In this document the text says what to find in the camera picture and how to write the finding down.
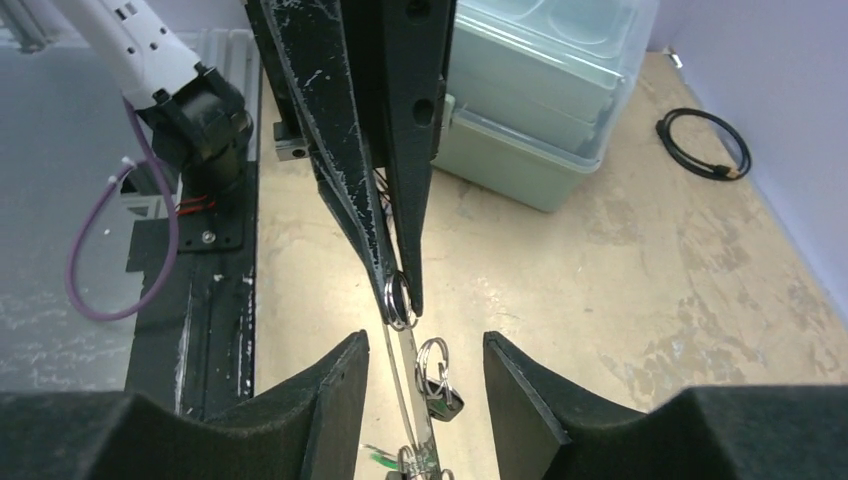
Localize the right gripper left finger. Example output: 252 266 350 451
1 331 369 479

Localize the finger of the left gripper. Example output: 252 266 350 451
262 1 396 324
341 1 456 314

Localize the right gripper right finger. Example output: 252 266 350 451
483 331 847 479

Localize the green key tag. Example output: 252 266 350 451
360 444 399 471

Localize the black key fob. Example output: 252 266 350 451
424 379 465 422

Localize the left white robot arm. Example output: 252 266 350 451
57 1 457 331

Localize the clear plastic storage box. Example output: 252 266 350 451
434 0 659 212

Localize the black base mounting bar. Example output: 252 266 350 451
125 162 258 420

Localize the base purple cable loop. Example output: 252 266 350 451
64 99 181 324

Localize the small coiled black cable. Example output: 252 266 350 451
655 107 753 183

